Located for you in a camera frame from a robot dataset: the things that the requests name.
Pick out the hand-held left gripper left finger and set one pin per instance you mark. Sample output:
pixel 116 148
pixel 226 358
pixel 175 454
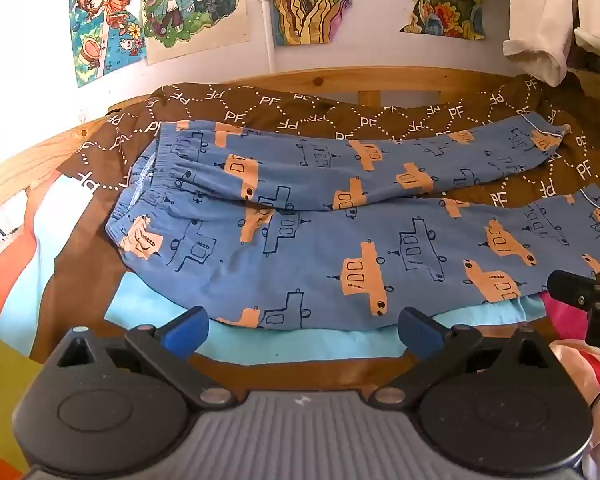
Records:
pixel 186 335

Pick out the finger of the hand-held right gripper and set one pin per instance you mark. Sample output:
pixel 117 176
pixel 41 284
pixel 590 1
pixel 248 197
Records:
pixel 572 287

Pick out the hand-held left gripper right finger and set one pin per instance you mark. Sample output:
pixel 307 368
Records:
pixel 419 335

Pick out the blue car print pants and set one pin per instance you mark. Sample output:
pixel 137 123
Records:
pixel 305 260

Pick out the pink red cloth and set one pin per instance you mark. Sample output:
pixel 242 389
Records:
pixel 580 375

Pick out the light blue cloth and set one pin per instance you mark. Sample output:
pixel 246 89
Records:
pixel 330 342

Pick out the colourful bed sheet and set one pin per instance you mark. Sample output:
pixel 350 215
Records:
pixel 10 285

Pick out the beige hanging garment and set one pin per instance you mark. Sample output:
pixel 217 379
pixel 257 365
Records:
pixel 535 20

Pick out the brown letter print blanket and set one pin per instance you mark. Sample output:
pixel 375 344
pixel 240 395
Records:
pixel 300 110

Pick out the torn colourful painting poster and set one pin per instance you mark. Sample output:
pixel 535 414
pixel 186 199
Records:
pixel 310 5

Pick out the wooden bed frame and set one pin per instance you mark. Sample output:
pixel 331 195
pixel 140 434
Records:
pixel 30 160

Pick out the blue cartoon wall poster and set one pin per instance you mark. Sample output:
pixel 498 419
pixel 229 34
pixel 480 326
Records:
pixel 102 25

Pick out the white wall pipe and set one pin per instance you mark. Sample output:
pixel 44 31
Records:
pixel 266 20

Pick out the green cartoon wall poster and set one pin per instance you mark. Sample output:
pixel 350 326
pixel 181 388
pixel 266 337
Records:
pixel 195 10

